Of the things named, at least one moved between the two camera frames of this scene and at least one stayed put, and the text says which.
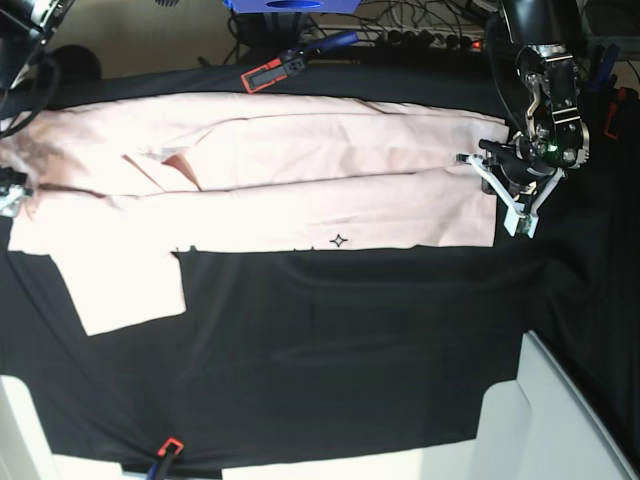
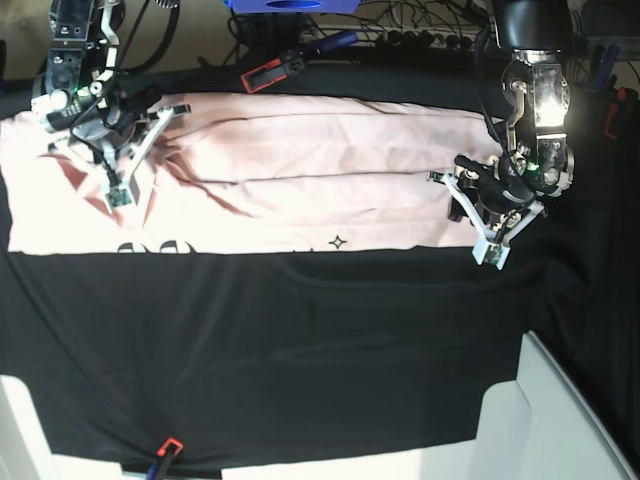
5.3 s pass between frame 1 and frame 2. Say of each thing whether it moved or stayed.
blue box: stayed
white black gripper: moved
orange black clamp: stayed
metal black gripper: moved
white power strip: stayed
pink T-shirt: moved
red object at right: stayed
